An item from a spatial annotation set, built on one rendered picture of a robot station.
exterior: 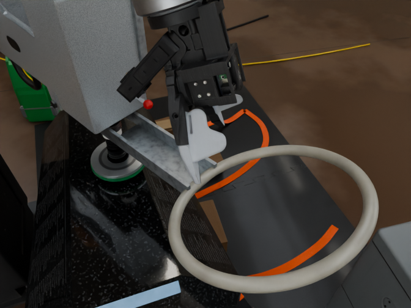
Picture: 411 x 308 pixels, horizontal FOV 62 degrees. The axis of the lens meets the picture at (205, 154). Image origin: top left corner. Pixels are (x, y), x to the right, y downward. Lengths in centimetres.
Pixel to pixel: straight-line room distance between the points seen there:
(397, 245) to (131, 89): 103
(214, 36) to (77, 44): 61
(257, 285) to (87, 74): 69
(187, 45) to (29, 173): 238
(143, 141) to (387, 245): 85
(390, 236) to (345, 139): 166
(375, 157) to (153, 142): 200
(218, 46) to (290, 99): 274
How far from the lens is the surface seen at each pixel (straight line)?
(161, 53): 43
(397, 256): 127
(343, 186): 253
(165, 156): 109
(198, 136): 42
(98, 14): 98
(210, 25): 40
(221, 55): 41
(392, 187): 267
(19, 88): 297
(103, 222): 128
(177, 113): 41
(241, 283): 69
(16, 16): 127
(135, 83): 46
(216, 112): 53
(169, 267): 116
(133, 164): 135
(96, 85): 105
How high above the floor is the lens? 184
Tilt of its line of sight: 46 degrees down
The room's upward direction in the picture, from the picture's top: straight up
